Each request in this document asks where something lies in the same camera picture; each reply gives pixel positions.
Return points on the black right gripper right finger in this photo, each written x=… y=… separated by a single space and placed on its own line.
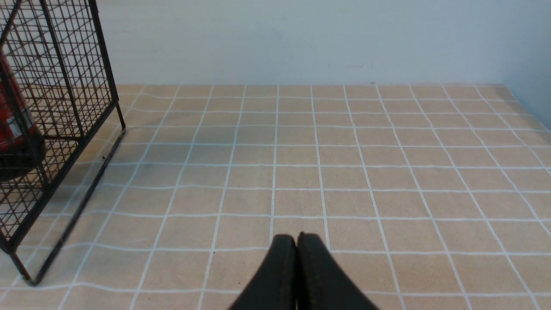
x=322 y=284

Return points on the beige checkered tablecloth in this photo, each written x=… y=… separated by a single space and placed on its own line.
x=429 y=197

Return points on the black wire mesh shelf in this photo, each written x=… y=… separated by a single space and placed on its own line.
x=57 y=52

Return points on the soy sauce bottle red label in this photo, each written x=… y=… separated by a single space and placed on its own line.
x=22 y=143

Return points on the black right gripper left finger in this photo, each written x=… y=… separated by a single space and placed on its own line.
x=273 y=285

